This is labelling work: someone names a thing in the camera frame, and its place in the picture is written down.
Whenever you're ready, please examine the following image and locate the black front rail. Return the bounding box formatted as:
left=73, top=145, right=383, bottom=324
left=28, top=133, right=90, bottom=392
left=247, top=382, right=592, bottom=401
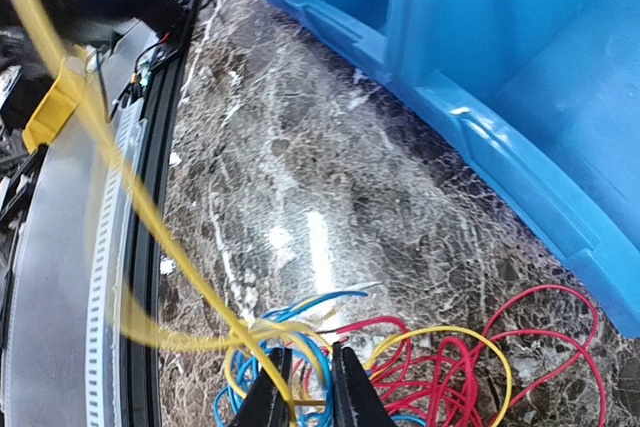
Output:
left=116, top=0, right=203, bottom=426

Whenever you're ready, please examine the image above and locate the blue three-compartment plastic bin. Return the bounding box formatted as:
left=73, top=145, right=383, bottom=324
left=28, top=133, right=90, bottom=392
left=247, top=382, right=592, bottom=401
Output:
left=267, top=0, right=639, bottom=338

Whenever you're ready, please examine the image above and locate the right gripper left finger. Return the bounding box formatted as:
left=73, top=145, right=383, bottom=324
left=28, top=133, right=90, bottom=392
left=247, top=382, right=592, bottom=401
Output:
left=229, top=348, right=292, bottom=427

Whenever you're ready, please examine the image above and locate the yellow cable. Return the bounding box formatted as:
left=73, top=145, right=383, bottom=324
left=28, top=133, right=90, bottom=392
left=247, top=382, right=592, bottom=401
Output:
left=0, top=0, right=514, bottom=427

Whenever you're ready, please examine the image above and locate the blue cable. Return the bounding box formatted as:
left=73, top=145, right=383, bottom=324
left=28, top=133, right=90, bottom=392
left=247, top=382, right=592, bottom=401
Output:
left=213, top=289, right=426, bottom=427

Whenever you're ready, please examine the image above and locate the yellow box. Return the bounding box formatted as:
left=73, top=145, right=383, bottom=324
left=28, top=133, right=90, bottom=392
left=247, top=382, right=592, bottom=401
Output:
left=22, top=45, right=88, bottom=154

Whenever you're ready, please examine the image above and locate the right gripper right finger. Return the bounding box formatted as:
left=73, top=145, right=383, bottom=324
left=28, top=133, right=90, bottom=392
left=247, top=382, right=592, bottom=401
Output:
left=331, top=342, right=395, bottom=427

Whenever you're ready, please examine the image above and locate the white slotted cable duct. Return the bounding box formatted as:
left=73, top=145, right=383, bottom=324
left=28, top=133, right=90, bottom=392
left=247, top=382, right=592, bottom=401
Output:
left=84, top=111, right=149, bottom=427

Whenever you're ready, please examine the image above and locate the red cable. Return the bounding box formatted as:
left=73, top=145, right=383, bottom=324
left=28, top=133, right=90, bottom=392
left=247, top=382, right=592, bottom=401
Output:
left=294, top=284, right=608, bottom=427

